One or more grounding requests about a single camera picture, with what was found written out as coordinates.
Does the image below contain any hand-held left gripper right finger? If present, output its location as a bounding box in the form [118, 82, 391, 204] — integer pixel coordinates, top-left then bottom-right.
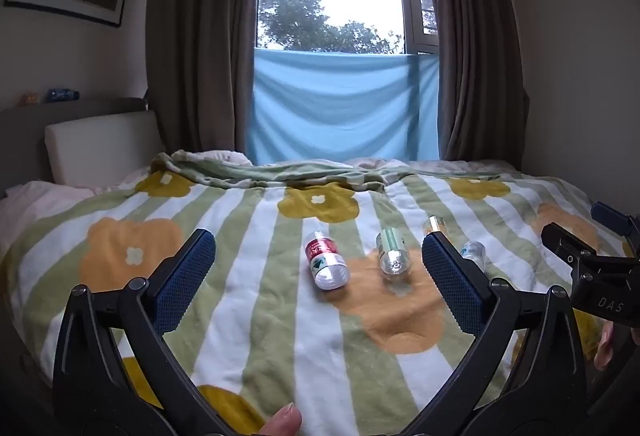
[400, 231, 589, 436]

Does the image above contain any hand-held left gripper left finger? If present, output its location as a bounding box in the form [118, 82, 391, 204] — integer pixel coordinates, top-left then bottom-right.
[52, 228, 236, 436]

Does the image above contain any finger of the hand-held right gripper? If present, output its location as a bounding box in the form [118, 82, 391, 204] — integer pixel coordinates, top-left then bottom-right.
[541, 222, 601, 268]
[590, 201, 640, 239]

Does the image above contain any clear cup with blue label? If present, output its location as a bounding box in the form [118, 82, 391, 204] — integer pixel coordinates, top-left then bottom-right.
[460, 240, 487, 263]

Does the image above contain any clear cup with gold label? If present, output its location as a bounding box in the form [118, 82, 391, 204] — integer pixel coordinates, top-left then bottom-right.
[422, 216, 449, 238]

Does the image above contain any clear cup with green label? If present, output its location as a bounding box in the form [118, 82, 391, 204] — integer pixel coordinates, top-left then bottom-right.
[375, 228, 414, 280]

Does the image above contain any clear cup with red label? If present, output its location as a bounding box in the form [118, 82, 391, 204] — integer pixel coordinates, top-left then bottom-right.
[303, 231, 351, 292]

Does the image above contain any person's right hand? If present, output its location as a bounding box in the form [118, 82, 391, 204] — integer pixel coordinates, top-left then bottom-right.
[594, 319, 640, 372]

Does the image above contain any person's left hand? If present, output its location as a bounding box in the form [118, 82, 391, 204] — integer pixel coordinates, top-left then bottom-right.
[259, 402, 303, 436]

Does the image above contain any floral striped blanket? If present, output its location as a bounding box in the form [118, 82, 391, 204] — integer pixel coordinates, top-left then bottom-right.
[0, 150, 636, 436]

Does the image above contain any white pillow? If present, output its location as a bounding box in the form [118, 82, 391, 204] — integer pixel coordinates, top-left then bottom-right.
[44, 110, 162, 187]

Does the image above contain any white bed sheet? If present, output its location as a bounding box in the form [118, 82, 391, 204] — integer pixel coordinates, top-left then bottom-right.
[0, 181, 108, 257]

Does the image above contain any light blue hanging cloth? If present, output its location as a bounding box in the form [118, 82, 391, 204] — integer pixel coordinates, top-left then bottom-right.
[246, 48, 441, 166]

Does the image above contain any brown curtain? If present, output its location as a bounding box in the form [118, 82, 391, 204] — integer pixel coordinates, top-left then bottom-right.
[145, 0, 268, 164]
[387, 0, 530, 163]

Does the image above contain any grey headboard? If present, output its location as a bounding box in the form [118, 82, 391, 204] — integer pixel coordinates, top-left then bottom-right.
[0, 97, 151, 197]

